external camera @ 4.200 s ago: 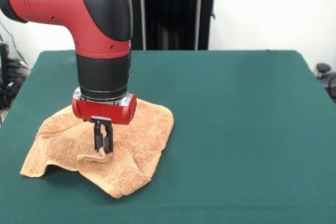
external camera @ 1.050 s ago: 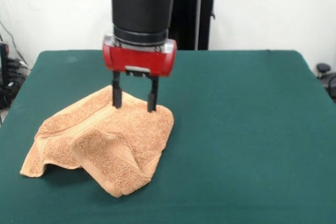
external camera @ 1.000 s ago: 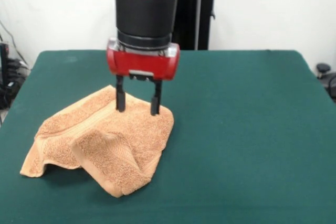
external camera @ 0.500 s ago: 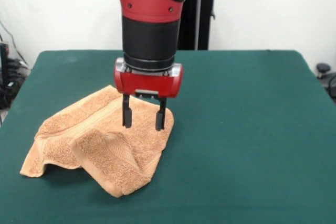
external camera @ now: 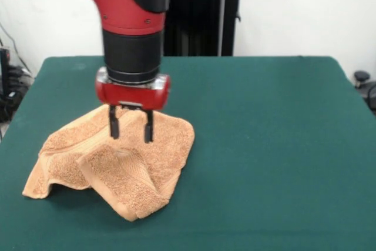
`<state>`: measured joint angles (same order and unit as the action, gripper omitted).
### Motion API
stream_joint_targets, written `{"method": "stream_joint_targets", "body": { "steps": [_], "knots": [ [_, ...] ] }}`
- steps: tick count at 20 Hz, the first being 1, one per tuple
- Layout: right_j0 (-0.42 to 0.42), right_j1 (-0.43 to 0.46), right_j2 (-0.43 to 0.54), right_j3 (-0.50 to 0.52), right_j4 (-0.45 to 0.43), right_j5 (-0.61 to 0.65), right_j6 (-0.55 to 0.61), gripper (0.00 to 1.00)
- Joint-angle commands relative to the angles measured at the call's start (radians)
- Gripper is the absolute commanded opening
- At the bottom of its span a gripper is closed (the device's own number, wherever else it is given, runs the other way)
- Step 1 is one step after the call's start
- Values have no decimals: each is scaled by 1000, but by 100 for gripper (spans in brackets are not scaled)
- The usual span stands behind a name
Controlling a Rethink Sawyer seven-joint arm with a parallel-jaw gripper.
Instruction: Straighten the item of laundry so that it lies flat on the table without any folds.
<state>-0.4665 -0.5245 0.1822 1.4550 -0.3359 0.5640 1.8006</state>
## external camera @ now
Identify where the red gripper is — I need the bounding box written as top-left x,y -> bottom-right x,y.
95,67 -> 172,144

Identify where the orange terry towel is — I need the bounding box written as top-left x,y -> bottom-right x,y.
22,104 -> 196,222

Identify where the black equipment pile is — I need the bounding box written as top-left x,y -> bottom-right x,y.
0,65 -> 35,123

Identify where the black upright device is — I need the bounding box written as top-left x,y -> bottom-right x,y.
0,47 -> 12,101

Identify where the dark green table cloth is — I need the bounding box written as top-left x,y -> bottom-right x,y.
0,55 -> 376,251

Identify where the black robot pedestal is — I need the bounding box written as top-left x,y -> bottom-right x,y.
163,0 -> 254,57

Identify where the grey cable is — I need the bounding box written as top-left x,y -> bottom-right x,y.
0,22 -> 32,75

